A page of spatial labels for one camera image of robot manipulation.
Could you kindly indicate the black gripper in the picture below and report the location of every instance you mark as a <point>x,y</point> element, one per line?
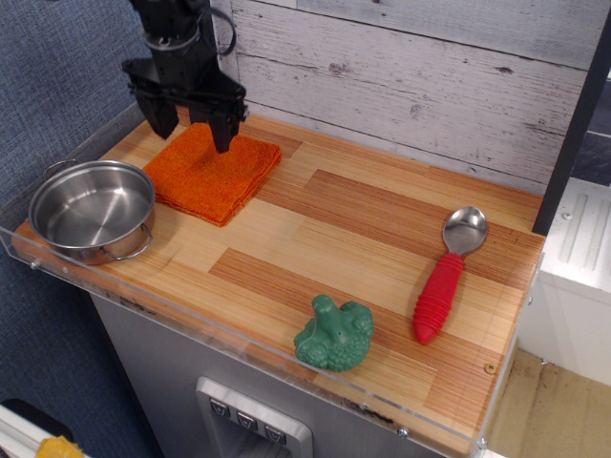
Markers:
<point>189,78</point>

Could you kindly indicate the orange cloth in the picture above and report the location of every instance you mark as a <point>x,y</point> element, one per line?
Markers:
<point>191,176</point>

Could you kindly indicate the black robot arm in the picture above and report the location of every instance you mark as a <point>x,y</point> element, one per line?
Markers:
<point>186,40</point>

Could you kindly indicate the stainless steel pot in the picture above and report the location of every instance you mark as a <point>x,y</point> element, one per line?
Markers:
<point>94,212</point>

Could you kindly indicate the green toy broccoli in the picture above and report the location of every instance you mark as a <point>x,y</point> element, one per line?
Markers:
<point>336,338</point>

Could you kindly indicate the silver control panel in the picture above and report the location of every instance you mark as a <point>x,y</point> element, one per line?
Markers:
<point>239,426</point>

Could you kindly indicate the yellow black object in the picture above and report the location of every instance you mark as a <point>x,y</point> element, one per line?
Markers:
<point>27,431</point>

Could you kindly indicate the white appliance at right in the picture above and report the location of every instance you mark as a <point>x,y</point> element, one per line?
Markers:
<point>566,320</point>

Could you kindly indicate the clear acrylic guard rail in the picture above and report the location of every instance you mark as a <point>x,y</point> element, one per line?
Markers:
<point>356,209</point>

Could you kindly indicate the red handled metal spoon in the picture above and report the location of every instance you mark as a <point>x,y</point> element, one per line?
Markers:
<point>463,233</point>

